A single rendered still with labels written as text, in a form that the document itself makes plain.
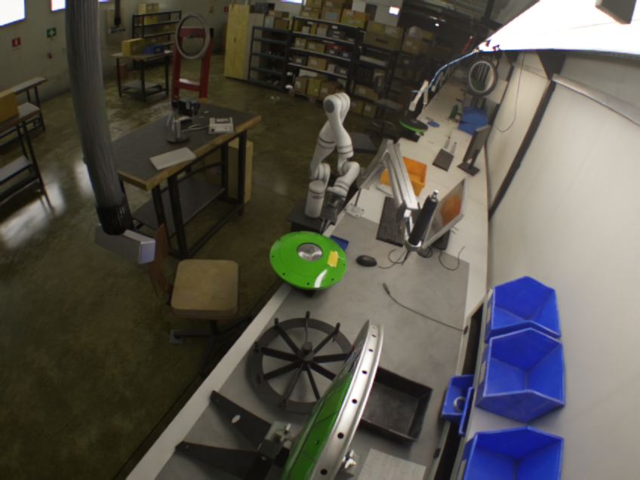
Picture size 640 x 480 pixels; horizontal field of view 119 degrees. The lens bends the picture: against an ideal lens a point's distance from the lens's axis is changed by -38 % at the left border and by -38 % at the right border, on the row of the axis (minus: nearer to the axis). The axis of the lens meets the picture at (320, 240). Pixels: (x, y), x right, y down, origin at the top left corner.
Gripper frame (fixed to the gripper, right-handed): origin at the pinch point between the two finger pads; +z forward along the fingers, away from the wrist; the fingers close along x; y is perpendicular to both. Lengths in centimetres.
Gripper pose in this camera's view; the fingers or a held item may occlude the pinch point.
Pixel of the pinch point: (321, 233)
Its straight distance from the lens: 133.4
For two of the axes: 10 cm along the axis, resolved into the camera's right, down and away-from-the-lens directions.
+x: -9.3, -3.4, 1.5
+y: 0.6, 2.6, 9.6
